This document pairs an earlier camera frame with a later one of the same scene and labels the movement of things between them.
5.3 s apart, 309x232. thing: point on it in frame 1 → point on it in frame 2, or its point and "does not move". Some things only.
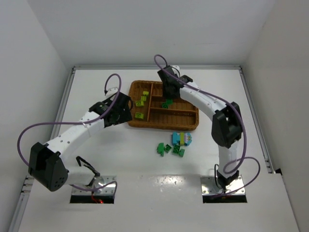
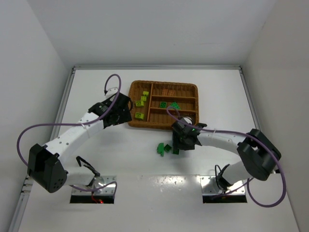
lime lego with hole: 139,115 does not move
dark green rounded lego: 161,149 does not move
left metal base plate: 101,185 does not move
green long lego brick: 169,101 → 175,105
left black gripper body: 124,106 does not move
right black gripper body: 169,91 → 178,144
